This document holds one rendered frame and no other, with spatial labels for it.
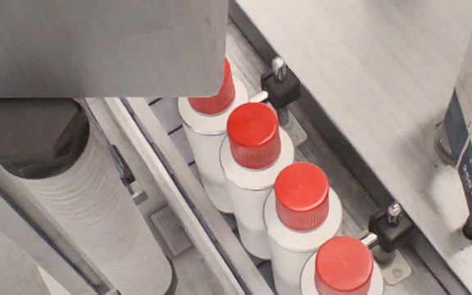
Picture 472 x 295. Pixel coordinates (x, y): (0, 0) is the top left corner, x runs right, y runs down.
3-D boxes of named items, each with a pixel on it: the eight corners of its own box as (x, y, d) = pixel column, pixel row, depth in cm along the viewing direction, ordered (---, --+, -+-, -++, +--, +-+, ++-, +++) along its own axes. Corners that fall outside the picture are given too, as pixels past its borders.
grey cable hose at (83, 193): (191, 292, 43) (97, 124, 24) (138, 327, 42) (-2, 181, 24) (161, 243, 44) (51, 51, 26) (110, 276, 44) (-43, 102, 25)
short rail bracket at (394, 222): (406, 259, 67) (424, 212, 57) (350, 297, 66) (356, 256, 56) (384, 231, 69) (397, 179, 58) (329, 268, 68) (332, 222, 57)
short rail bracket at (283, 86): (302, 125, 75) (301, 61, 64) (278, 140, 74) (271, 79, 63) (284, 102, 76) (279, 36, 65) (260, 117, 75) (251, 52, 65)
